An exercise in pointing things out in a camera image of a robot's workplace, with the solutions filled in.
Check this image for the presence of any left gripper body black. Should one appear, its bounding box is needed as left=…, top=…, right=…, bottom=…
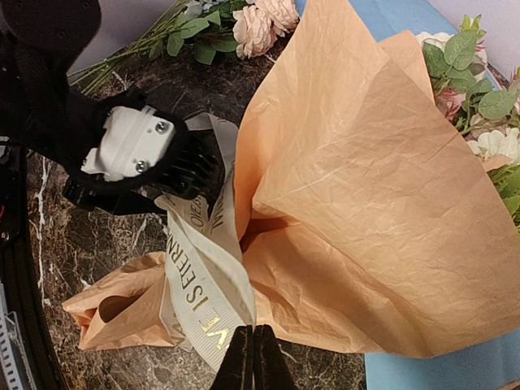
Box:
left=63, top=178, right=167, bottom=216

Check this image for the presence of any green leafy fake flower bunch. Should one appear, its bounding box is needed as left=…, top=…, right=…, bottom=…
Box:
left=466, top=128, right=519, bottom=231

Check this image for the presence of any pink rose fake flower stem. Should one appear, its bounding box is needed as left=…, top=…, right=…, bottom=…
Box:
left=435, top=88, right=466, bottom=122

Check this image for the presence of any white slotted cable duct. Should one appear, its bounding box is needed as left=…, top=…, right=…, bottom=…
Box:
left=1, top=284, right=34, bottom=390

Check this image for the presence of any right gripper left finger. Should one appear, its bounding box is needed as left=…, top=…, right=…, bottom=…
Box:
left=210, top=325, right=254, bottom=390

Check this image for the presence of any beige pink wrapping paper sheet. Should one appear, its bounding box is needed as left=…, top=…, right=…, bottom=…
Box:
left=63, top=1, right=519, bottom=367

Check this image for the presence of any white rose fake flower stem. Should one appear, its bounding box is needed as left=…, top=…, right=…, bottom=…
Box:
left=416, top=15, right=519, bottom=137

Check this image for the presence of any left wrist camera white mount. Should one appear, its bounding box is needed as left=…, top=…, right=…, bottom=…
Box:
left=79, top=91, right=223, bottom=200

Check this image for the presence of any white printed ribbon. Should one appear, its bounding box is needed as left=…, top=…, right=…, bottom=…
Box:
left=155, top=113, right=256, bottom=371

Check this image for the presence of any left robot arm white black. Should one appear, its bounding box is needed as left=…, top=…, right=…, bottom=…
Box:
left=1, top=1, right=159, bottom=215

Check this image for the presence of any blue wrapping paper sheet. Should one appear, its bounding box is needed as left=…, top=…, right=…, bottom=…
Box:
left=294, top=0, right=520, bottom=390

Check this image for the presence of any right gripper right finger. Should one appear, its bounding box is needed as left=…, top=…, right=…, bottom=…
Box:
left=253, top=325, right=297, bottom=390

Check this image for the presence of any left pile of fake flowers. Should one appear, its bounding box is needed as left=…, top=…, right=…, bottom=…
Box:
left=69, top=1, right=300, bottom=96

